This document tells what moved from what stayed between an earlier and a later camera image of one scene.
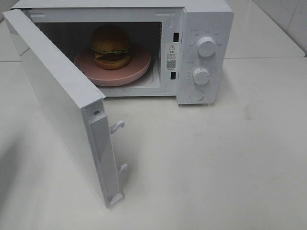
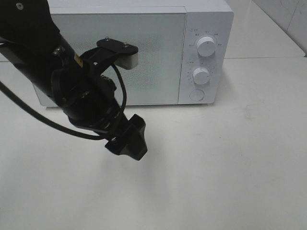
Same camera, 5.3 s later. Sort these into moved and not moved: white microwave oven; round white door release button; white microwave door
Moved: white microwave door
Not moved: white microwave oven; round white door release button
